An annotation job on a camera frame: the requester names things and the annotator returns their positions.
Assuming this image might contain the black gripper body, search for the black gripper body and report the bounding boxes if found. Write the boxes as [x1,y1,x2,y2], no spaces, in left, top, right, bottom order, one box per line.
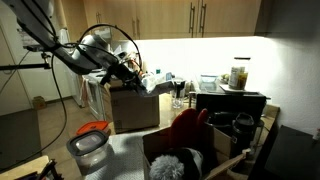
[111,63,144,88]

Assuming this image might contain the white carton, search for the white carton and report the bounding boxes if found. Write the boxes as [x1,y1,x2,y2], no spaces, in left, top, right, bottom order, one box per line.
[141,72,175,96]

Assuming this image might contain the cardboard box holding clutter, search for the cardboard box holding clutter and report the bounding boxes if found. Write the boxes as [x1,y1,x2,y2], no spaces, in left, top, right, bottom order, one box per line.
[141,121,253,180]

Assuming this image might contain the small cardboard box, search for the small cardboard box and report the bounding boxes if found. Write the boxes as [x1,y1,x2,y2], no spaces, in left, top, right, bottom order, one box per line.
[31,95,48,111]

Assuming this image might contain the water filter pitcher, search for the water filter pitcher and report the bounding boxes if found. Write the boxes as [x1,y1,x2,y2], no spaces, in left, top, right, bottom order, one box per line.
[169,77,188,110]

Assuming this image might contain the white stove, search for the white stove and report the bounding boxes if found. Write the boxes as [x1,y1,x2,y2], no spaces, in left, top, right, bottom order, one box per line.
[82,71,113,122]

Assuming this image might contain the white range hood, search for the white range hood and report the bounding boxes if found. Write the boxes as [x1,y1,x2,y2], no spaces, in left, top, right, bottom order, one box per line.
[91,27,113,42]

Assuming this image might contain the red plush toy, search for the red plush toy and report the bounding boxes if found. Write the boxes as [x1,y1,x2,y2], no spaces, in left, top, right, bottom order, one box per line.
[167,107,210,151]

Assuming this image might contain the container with orange lid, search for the container with orange lid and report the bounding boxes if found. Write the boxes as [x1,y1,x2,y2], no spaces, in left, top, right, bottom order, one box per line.
[75,120,112,136]

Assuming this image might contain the glass food container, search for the glass food container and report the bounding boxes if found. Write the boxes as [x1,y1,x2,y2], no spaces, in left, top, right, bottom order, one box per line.
[199,73,219,93]

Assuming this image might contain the grey woven mat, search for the grey woven mat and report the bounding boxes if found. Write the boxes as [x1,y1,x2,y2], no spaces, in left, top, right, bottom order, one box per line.
[84,129,158,180]

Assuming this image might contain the clear container with dark lid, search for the clear container with dark lid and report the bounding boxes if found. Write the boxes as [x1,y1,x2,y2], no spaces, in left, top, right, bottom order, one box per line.
[65,129,116,176]

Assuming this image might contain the grey fluffy plush toy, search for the grey fluffy plush toy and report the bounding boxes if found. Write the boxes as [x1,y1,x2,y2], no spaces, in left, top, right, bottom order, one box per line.
[148,147,204,180]

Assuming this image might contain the black pot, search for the black pot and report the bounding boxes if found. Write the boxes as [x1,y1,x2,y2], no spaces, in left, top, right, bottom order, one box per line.
[207,110,238,129]

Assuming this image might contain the black microwave oven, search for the black microwave oven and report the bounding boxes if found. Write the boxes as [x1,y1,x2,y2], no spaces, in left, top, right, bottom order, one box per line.
[194,89,268,126]

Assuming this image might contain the white plate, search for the white plate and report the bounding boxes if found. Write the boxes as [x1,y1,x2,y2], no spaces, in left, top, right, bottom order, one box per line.
[218,83,261,95]

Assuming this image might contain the glass jar with black lid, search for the glass jar with black lid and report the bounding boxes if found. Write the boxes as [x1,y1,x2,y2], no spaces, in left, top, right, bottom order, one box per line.
[228,56,252,92]

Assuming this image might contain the black insulated bottle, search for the black insulated bottle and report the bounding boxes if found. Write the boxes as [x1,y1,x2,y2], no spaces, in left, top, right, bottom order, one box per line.
[229,112,257,161]

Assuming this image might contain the black tripod stand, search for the black tripod stand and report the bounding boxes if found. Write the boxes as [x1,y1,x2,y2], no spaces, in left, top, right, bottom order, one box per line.
[14,159,65,180]

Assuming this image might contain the light wooden board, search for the light wooden board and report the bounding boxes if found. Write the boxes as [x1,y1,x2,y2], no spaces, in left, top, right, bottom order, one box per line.
[0,154,51,180]

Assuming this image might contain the black furniture block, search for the black furniture block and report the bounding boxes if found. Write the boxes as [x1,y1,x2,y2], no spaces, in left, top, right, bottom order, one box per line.
[263,124,320,180]

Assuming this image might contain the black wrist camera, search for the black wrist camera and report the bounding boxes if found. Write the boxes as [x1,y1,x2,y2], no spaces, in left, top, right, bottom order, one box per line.
[99,71,113,86]

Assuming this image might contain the wooden wall cabinets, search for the wooden wall cabinets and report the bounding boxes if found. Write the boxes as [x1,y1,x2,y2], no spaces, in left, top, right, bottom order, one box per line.
[54,0,263,43]

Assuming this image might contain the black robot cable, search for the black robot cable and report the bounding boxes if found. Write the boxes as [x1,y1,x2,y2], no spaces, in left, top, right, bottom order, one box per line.
[0,0,144,173]

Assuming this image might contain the metal cabinet bar handle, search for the metal cabinet bar handle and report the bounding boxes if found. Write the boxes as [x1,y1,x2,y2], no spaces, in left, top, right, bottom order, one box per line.
[198,2,207,38]
[188,2,196,38]

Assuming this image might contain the black stereo camera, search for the black stereo camera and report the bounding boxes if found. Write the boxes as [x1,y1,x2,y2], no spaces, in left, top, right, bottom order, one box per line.
[23,44,44,53]

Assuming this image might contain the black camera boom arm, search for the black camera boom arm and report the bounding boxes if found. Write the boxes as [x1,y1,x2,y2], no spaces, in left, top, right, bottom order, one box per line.
[0,51,53,72]

